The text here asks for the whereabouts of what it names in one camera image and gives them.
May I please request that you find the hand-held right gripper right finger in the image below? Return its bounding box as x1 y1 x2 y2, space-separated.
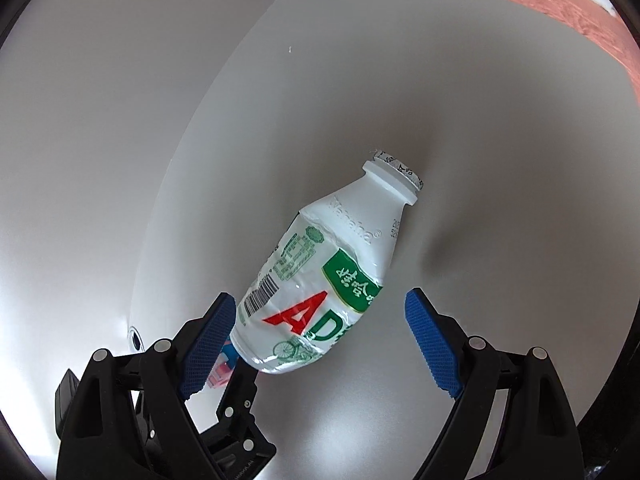
404 287 586 480

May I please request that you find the bed with pink sheet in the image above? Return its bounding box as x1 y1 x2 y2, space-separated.
500 0 640 93

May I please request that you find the small pink white box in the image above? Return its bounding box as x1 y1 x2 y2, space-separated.
209 347 240 390

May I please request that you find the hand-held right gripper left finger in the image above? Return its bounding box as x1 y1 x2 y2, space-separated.
56 291 238 480

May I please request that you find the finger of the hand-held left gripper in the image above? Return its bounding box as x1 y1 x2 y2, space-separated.
200 357 277 480

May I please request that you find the white milk bottle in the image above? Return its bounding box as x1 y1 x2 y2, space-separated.
229 148 423 375

